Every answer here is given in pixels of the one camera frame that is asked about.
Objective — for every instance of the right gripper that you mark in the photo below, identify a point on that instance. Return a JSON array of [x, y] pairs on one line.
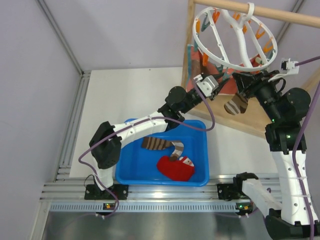
[[264, 80]]

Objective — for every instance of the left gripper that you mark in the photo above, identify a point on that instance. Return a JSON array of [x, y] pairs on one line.
[[211, 97]]

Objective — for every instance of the brown striped sock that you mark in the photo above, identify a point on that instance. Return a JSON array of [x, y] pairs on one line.
[[159, 144], [236, 105]]

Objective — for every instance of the salmon pink cloth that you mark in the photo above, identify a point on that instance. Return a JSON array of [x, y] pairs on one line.
[[195, 67]]

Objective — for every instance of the white round clip hanger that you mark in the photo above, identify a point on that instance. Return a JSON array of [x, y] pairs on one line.
[[233, 40]]

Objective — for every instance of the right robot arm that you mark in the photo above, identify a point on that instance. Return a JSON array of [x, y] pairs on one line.
[[294, 216]]

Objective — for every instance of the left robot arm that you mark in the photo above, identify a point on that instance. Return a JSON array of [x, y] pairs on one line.
[[108, 140]]

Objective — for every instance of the wooden hanger stand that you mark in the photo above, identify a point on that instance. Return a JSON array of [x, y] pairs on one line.
[[253, 121]]

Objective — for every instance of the red santa sock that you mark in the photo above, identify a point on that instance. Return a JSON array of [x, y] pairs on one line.
[[179, 170]]

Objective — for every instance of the white base board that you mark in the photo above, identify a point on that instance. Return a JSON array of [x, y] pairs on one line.
[[116, 95]]

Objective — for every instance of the blue plastic bin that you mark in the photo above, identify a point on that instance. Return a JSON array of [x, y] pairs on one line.
[[138, 166]]

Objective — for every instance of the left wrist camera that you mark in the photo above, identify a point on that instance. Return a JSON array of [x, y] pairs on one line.
[[204, 87]]

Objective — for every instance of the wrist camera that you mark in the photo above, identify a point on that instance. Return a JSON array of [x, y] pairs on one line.
[[289, 66], [204, 87]]

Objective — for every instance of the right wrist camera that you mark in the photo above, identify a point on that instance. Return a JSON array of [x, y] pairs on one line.
[[289, 66]]

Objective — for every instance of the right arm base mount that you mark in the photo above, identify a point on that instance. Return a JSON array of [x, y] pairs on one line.
[[229, 192]]

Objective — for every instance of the aluminium rail frame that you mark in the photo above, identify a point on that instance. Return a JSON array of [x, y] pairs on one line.
[[66, 190]]

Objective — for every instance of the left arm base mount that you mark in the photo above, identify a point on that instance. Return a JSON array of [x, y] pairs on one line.
[[93, 192]]

